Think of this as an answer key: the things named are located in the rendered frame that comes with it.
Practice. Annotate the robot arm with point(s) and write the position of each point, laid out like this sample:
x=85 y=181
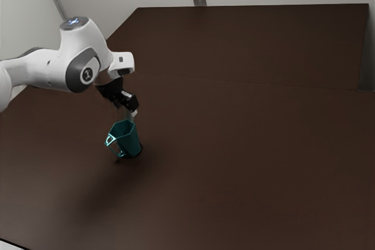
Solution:
x=44 y=68

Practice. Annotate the teal faceted mug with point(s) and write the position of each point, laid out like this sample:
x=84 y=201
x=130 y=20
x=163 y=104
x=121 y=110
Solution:
x=129 y=140

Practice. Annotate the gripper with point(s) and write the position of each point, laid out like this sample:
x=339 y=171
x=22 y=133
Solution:
x=117 y=93

